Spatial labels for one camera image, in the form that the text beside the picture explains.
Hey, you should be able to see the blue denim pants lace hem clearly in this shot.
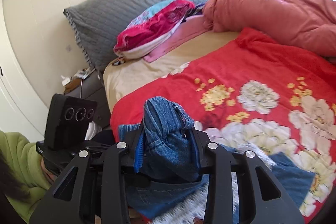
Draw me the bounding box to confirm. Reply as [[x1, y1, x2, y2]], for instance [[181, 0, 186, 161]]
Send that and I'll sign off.
[[111, 97, 313, 223]]

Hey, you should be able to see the green sleeved left forearm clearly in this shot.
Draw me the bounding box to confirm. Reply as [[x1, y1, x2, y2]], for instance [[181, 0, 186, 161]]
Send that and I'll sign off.
[[1, 131, 53, 223]]

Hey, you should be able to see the dark grey bedside table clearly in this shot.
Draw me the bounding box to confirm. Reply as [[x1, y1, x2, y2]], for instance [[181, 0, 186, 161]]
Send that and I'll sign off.
[[67, 71, 110, 129]]

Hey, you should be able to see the red floral blanket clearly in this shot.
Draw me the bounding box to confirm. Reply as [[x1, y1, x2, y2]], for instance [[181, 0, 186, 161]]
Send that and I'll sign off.
[[110, 28, 335, 222]]

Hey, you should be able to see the beige bed sheet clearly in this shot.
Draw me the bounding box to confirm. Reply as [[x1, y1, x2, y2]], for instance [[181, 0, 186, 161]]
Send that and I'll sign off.
[[103, 31, 239, 111]]

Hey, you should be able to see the pink pillow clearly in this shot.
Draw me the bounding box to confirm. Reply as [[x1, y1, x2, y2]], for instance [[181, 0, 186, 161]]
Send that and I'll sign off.
[[143, 15, 209, 63]]

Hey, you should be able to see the grey quilted headboard cover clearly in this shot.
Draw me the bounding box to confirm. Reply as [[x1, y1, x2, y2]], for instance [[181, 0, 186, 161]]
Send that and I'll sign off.
[[63, 0, 207, 71]]

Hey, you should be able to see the pink salmon duvet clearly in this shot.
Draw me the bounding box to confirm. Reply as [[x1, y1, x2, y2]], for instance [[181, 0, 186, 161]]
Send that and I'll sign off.
[[203, 0, 335, 57]]

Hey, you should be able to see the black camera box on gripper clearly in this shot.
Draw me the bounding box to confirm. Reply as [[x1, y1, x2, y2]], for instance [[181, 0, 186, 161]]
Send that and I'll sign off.
[[45, 94, 97, 151]]

